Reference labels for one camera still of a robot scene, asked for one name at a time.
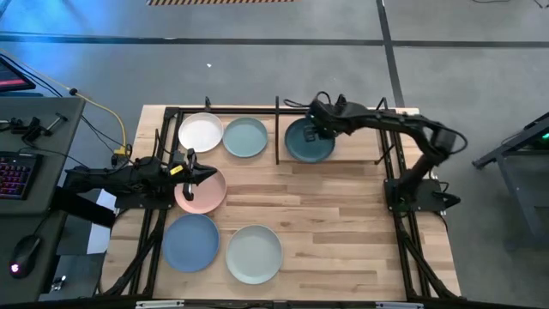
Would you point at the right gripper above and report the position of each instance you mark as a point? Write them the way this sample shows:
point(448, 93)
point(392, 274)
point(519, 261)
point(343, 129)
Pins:
point(328, 115)

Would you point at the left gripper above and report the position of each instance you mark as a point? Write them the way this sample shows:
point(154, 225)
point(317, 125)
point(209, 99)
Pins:
point(188, 171)

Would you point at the dark teal plate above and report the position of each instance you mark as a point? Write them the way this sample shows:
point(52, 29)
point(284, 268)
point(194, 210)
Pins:
point(304, 151)

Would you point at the pink plate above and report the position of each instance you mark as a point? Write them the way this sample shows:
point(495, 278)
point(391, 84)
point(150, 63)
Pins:
point(210, 197)

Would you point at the white plate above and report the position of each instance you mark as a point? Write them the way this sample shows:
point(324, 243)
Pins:
point(200, 132)

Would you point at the pale sage plate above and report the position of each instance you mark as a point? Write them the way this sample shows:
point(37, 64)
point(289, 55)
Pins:
point(254, 254)

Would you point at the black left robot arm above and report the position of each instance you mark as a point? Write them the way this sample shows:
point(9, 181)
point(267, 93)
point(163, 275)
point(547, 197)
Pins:
point(128, 180)

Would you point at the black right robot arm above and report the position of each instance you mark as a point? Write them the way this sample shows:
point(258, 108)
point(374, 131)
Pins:
point(399, 122)

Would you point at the light teal plate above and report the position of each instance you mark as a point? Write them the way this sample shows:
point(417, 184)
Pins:
point(245, 137)

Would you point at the blue plate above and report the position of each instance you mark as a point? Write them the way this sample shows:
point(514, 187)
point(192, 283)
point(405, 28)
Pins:
point(191, 242)

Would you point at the white paper sheet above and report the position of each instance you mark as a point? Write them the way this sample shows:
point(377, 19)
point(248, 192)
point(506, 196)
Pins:
point(98, 240)

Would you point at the black fabric band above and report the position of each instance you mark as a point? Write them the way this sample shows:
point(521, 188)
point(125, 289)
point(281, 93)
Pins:
point(81, 208)

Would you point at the grey side desk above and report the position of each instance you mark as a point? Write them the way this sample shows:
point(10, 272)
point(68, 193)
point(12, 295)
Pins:
point(47, 107)

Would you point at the black clamp tool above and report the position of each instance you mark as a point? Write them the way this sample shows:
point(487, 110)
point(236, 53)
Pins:
point(32, 129)

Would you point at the small silver metal clip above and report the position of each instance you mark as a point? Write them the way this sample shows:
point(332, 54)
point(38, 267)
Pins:
point(58, 283)

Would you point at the backlit black keyboard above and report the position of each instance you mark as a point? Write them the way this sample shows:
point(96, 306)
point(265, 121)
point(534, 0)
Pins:
point(17, 176)

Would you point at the black computer mouse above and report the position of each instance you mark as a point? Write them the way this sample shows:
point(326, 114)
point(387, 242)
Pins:
point(25, 255)

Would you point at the dark metal side table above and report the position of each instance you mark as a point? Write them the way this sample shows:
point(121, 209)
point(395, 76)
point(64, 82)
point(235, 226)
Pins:
point(517, 141)

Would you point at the black computer monitor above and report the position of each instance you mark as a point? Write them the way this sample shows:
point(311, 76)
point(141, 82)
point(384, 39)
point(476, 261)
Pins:
point(10, 79)

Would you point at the black metal table frame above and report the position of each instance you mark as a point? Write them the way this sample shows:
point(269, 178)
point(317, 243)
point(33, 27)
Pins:
point(172, 129)

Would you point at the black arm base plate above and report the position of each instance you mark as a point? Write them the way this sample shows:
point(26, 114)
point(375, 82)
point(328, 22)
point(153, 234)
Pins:
point(150, 204)
point(429, 193)

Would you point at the white table-edge bracket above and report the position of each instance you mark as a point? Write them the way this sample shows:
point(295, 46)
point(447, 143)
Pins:
point(158, 304)
point(399, 305)

